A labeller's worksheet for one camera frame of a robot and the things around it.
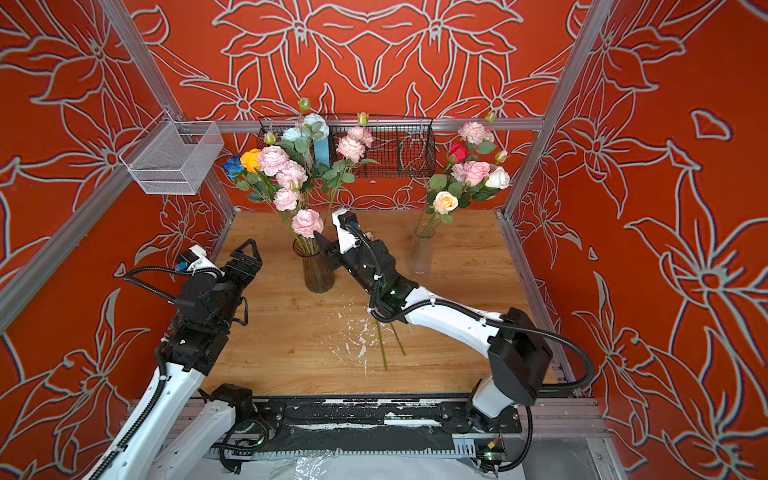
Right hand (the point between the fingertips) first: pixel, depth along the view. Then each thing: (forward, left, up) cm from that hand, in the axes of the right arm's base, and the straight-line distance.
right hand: (318, 227), depth 68 cm
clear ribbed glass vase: (+11, -28, -24) cm, 38 cm away
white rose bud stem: (-15, -14, -36) cm, 41 cm away
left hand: (-3, +18, -4) cm, 18 cm away
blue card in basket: (+34, +4, -1) cm, 34 cm away
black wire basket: (+43, -22, -7) cm, 49 cm away
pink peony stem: (+3, +4, -2) cm, 5 cm away
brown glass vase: (+4, +5, -28) cm, 29 cm away
